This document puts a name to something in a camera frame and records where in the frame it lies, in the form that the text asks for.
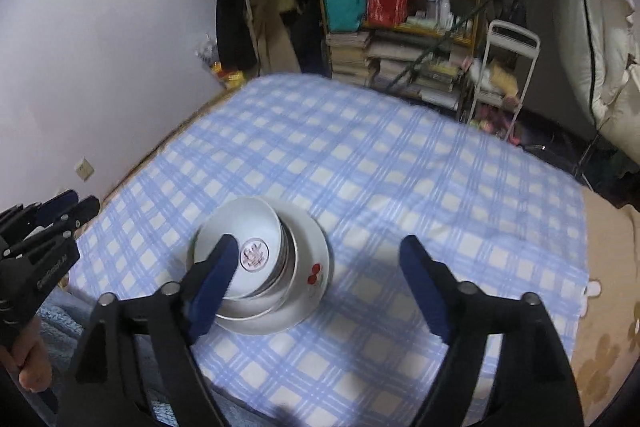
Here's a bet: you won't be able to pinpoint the white cherry print plate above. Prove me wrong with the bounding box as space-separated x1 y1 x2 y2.
186 207 331 336

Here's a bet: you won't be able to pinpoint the white quilt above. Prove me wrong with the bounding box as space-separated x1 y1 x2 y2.
565 0 640 158

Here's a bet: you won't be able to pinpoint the stack of books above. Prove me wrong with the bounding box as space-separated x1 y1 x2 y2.
327 32 473 110

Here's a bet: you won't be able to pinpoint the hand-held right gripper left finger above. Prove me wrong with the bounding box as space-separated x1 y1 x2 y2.
55 234 240 427

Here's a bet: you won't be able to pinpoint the small red patterned bowl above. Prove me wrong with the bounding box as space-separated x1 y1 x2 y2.
194 198 282 299

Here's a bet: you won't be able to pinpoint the plain white bowl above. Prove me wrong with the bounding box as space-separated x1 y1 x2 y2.
215 222 301 320

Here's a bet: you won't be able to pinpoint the black hanging garment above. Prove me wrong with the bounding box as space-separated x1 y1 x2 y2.
290 0 323 75

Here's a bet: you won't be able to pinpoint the beige trousers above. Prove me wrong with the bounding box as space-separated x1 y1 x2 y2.
250 0 301 78

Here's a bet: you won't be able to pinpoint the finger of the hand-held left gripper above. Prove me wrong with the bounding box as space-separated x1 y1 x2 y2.
0 189 80 235
27 196 101 254

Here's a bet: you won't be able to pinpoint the black trousers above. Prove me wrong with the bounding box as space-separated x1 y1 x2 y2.
215 0 258 72

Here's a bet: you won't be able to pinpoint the person's left hand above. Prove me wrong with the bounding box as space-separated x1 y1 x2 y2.
0 314 55 394

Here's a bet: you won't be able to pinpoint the dark thin pole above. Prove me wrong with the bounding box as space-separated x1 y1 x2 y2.
385 0 501 92

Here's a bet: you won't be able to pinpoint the yellow plastic bag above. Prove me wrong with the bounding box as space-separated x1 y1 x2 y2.
210 62 248 90

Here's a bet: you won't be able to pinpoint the light blue knitted blanket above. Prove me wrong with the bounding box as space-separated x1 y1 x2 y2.
35 289 171 427

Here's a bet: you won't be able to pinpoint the white trolley cart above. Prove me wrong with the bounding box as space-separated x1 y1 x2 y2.
467 19 542 142

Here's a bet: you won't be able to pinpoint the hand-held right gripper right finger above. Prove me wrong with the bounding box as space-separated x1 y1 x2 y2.
399 234 586 427

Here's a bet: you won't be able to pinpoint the blue checked cloth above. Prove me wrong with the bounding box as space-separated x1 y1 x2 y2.
67 74 591 427

